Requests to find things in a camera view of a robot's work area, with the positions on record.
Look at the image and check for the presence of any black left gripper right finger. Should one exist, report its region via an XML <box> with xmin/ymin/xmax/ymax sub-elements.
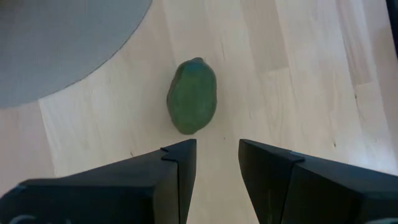
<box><xmin>238</xmin><ymin>139</ymin><xmax>374</xmax><ymax>224</ymax></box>

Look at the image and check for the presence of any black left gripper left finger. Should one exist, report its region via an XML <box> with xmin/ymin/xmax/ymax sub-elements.
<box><xmin>62</xmin><ymin>139</ymin><xmax>198</xmax><ymax>224</ymax></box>

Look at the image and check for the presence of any dark green avocado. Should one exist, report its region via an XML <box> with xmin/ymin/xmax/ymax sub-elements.
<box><xmin>166</xmin><ymin>57</ymin><xmax>218</xmax><ymax>136</ymax></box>

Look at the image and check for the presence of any grey round mat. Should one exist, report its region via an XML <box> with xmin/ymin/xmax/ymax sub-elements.
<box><xmin>0</xmin><ymin>0</ymin><xmax>153</xmax><ymax>110</ymax></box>

